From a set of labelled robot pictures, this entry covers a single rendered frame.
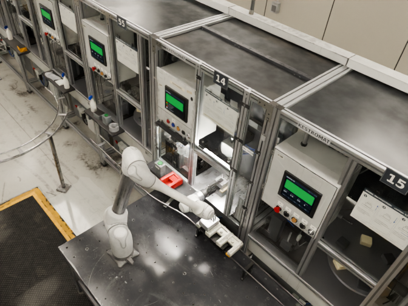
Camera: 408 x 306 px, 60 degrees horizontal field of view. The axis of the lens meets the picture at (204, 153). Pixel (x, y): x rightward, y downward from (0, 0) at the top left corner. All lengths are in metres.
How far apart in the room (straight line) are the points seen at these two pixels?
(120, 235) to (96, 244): 0.36
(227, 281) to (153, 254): 0.59
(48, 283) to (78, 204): 0.93
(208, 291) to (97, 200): 1.93
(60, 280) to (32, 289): 0.23
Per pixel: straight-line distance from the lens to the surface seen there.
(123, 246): 2.67
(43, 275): 3.71
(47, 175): 4.56
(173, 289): 2.71
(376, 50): 5.63
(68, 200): 4.22
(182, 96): 2.52
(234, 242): 2.72
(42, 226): 4.04
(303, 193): 2.08
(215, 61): 2.40
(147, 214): 3.08
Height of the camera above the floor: 3.08
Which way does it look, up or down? 41 degrees down
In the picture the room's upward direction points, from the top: 6 degrees clockwise
